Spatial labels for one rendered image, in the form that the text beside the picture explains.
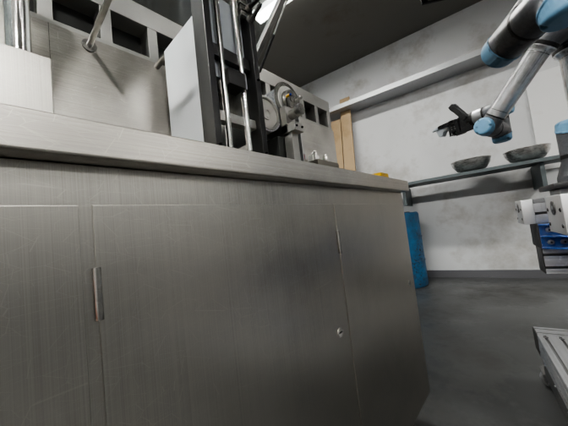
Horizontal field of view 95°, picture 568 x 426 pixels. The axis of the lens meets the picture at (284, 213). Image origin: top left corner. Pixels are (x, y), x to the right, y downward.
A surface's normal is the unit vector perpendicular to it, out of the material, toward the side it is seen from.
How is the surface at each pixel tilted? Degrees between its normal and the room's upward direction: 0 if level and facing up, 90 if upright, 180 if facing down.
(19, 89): 90
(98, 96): 90
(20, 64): 90
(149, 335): 90
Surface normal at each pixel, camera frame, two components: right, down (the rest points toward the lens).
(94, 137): 0.73, -0.13
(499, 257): -0.57, 0.01
